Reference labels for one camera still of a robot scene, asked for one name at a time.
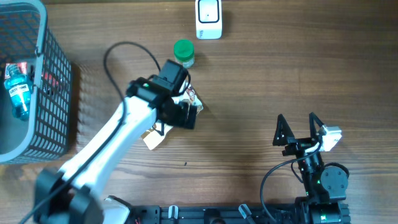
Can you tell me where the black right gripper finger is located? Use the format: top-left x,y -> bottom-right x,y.
309,112 -> 324,140
272,114 -> 295,146

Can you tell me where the green lid glass jar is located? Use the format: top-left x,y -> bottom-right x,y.
174,39 -> 195,68

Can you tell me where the white brown snack pouch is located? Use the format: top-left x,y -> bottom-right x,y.
141,81 -> 203,150

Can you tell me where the blue mouthwash bottle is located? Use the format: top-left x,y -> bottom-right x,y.
4,64 -> 32,121

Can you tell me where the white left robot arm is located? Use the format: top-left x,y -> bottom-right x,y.
21,60 -> 197,223

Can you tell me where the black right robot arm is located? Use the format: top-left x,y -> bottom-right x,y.
272,113 -> 349,223

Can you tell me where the white barcode scanner box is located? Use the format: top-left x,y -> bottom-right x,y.
195,0 -> 223,40

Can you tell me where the red snack packet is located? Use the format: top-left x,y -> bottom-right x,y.
4,62 -> 59,88

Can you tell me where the grey plastic shopping basket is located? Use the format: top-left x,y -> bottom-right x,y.
1,1 -> 73,164

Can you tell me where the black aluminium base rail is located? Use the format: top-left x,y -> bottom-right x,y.
130,204 -> 351,224

